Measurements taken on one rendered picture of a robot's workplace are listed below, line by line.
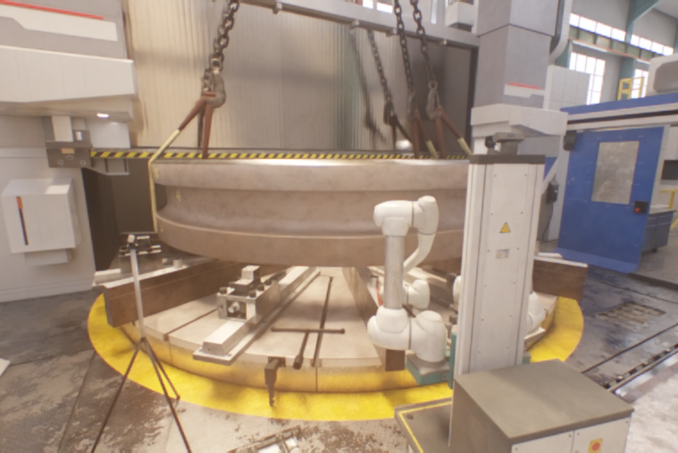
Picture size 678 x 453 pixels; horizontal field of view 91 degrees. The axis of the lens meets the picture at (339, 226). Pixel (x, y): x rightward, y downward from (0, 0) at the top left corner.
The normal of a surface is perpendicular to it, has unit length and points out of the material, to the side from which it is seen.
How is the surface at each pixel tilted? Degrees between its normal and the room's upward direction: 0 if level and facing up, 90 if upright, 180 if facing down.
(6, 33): 90
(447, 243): 90
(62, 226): 90
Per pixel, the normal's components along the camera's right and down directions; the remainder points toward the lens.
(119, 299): 0.79, 0.11
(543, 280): -0.61, 0.15
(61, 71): 0.46, 0.17
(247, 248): -0.31, 0.18
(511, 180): 0.24, 0.18
